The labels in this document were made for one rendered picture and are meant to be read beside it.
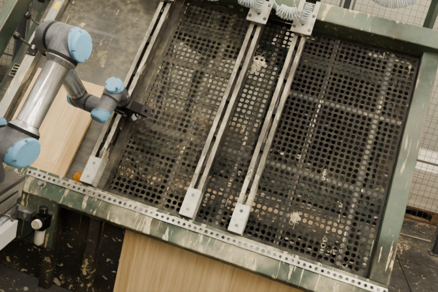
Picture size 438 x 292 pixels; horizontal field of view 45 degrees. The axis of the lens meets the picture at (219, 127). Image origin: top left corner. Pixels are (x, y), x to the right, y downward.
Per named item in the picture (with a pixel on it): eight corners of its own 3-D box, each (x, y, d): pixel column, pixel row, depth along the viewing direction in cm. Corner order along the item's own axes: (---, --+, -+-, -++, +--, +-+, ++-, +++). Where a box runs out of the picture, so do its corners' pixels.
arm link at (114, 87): (99, 88, 219) (109, 72, 221) (106, 100, 229) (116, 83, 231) (115, 96, 217) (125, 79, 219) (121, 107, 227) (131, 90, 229)
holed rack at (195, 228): (26, 175, 242) (25, 174, 241) (29, 169, 243) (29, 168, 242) (386, 296, 211) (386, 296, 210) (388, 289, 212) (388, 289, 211)
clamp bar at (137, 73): (80, 183, 243) (62, 167, 221) (171, -21, 282) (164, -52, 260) (100, 189, 242) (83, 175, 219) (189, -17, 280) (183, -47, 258)
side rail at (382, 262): (364, 281, 224) (369, 279, 214) (417, 62, 260) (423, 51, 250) (382, 287, 223) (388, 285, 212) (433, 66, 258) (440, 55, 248)
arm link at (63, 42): (2, 160, 190) (71, 30, 199) (32, 175, 184) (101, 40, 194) (-22, 152, 180) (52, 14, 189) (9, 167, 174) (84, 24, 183)
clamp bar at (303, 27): (224, 231, 230) (219, 219, 208) (299, 10, 269) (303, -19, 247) (246, 238, 228) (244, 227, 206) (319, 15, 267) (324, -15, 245)
